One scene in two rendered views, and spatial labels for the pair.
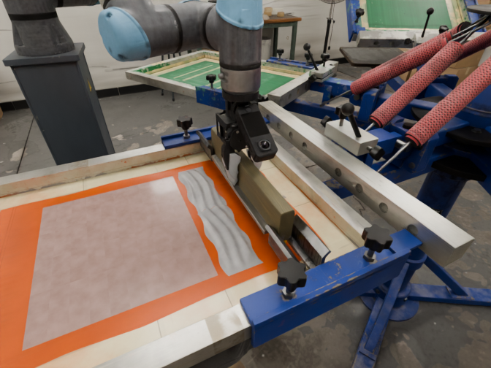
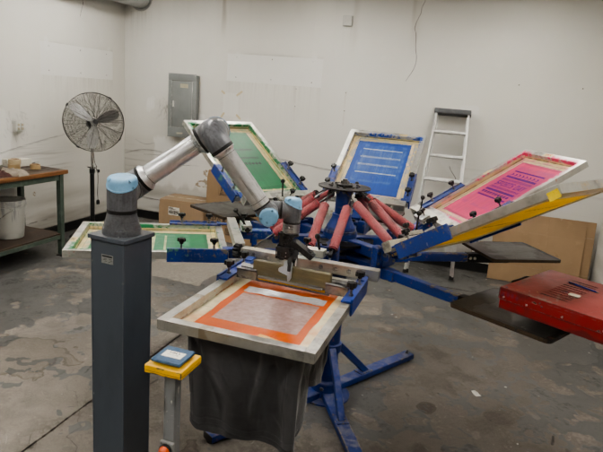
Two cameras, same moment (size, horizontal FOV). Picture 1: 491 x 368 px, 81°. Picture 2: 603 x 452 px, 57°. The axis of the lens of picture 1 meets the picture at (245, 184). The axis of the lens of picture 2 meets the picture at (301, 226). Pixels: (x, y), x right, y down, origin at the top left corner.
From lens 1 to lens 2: 202 cm
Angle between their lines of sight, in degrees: 48
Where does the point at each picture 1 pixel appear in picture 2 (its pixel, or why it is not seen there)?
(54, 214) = (222, 316)
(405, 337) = (353, 410)
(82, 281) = (281, 322)
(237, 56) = (297, 220)
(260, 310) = (349, 299)
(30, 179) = (188, 306)
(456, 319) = (371, 387)
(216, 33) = (288, 212)
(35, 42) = (135, 228)
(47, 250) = (249, 322)
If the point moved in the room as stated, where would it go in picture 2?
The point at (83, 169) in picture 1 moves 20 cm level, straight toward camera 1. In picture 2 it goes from (203, 297) to (252, 304)
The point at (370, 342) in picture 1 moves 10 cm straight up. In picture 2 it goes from (340, 413) to (342, 398)
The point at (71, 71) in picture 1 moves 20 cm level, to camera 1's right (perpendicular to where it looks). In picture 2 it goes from (148, 243) to (188, 237)
